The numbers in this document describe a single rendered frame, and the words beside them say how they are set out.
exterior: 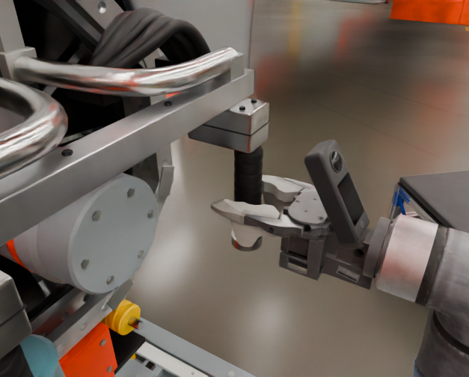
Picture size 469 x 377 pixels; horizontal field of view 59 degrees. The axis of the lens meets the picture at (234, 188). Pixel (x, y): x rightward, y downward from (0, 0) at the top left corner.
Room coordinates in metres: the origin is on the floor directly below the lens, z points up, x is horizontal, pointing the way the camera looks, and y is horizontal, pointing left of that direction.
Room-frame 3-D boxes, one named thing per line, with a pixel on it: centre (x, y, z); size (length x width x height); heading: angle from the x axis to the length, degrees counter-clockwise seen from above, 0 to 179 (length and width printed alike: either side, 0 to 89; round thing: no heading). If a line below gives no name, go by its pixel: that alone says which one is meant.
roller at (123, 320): (0.58, 0.30, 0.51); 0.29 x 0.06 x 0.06; 60
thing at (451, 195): (1.20, -0.83, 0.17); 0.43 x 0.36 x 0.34; 10
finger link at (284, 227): (0.40, -0.06, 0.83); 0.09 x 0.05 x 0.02; 78
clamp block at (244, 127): (0.47, 0.01, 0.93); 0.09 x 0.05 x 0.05; 60
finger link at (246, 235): (0.42, -0.01, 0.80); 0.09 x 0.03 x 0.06; 78
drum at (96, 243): (0.39, 0.21, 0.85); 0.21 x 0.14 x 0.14; 60
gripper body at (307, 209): (0.40, -0.12, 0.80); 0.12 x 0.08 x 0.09; 60
